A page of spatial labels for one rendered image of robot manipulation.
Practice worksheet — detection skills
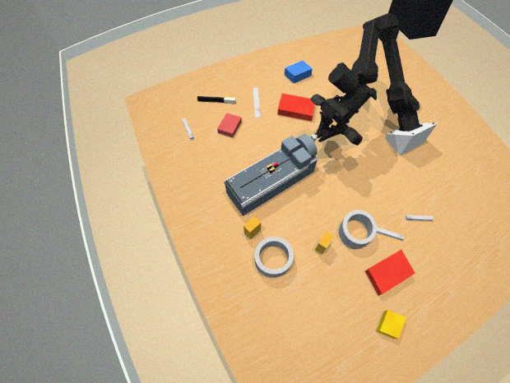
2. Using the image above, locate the red rectangular block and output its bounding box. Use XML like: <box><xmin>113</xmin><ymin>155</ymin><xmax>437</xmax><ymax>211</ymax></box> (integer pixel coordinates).
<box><xmin>365</xmin><ymin>250</ymin><xmax>415</xmax><ymax>296</ymax></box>
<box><xmin>217</xmin><ymin>113</ymin><xmax>242</xmax><ymax>137</ymax></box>
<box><xmin>277</xmin><ymin>93</ymin><xmax>315</xmax><ymax>121</ymax></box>

